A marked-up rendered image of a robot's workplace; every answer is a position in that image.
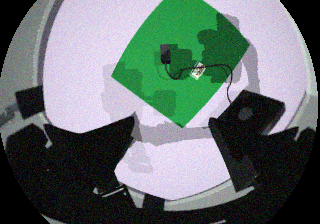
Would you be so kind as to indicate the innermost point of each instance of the green circuit board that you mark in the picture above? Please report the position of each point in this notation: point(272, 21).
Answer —
point(197, 35)

